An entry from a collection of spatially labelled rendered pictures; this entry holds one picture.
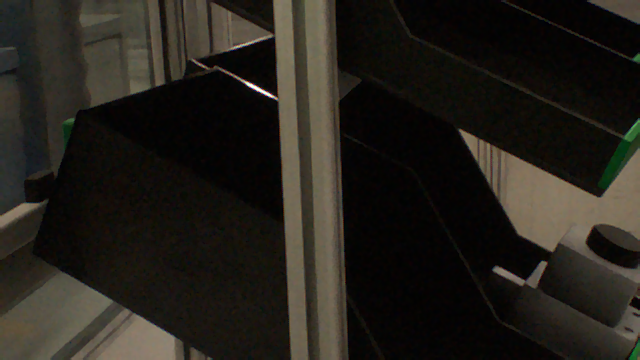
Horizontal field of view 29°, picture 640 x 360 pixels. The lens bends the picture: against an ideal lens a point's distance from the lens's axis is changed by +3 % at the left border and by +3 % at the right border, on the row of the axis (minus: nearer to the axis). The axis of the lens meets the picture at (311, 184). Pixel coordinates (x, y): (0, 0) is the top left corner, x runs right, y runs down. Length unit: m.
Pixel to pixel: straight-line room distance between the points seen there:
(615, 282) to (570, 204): 3.75
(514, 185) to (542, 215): 0.15
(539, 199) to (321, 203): 3.95
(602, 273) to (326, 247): 0.24
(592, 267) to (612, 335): 0.04
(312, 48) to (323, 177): 0.05
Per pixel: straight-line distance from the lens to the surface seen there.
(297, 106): 0.47
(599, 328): 0.69
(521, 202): 4.41
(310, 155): 0.47
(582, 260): 0.68
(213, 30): 2.00
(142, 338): 1.73
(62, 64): 1.55
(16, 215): 0.62
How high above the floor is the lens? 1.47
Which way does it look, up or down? 14 degrees down
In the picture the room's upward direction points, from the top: 3 degrees counter-clockwise
